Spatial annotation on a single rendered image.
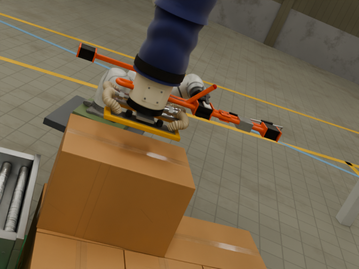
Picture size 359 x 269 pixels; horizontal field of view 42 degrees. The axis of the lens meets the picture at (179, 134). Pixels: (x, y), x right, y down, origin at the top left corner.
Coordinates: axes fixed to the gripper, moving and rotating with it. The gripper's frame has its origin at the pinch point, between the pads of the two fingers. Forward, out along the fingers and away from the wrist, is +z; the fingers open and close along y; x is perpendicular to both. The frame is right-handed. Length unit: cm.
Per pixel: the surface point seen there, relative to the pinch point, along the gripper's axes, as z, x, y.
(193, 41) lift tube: 6.4, 18.6, -28.5
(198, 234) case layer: -7, -28, 69
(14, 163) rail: -28, 73, 69
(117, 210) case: 19, 25, 50
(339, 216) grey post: -174, -237, 120
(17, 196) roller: 0, 67, 69
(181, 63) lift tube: 8.1, 20.3, -18.7
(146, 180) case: 19.2, 17.9, 32.2
